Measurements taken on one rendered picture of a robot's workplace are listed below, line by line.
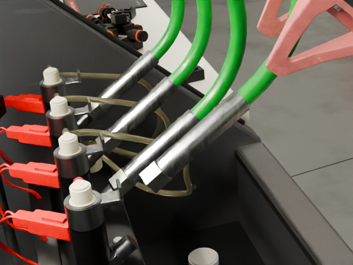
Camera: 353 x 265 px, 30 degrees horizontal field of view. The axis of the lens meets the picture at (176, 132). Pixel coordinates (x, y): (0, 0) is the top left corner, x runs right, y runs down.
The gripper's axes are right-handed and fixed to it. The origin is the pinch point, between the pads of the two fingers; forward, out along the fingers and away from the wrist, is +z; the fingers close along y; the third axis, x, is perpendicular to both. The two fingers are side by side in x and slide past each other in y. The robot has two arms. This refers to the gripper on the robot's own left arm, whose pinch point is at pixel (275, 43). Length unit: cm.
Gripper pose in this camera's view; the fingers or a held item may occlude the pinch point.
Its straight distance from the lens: 48.2
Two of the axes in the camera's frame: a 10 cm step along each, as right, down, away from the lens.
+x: 7.8, 4.7, 4.2
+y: 0.2, 6.5, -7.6
